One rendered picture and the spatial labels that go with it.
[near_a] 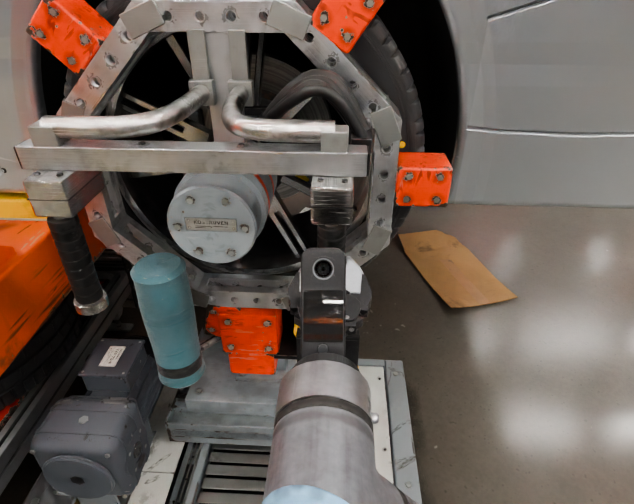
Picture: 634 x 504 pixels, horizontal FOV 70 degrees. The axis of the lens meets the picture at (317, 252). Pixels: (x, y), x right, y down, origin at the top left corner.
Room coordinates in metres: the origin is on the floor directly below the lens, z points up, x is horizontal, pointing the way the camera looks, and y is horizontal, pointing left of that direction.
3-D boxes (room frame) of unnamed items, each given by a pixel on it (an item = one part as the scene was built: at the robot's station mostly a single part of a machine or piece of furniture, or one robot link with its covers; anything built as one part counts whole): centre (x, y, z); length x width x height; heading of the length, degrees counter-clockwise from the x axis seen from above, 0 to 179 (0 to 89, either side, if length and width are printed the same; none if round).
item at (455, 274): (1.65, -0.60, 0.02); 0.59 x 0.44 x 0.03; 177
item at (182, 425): (0.90, 0.13, 0.13); 0.50 x 0.36 x 0.10; 87
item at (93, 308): (0.50, 0.32, 0.83); 0.04 x 0.04 x 0.16
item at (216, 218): (0.66, 0.14, 0.85); 0.21 x 0.14 x 0.14; 177
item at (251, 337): (0.77, 0.14, 0.48); 0.16 x 0.12 x 0.17; 177
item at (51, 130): (0.61, 0.24, 1.03); 0.19 x 0.18 x 0.11; 177
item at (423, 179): (0.72, -0.18, 0.85); 0.09 x 0.08 x 0.07; 87
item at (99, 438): (0.70, 0.45, 0.26); 0.42 x 0.18 x 0.35; 177
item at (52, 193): (0.53, 0.32, 0.93); 0.09 x 0.05 x 0.05; 177
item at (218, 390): (0.90, 0.13, 0.32); 0.40 x 0.30 x 0.28; 87
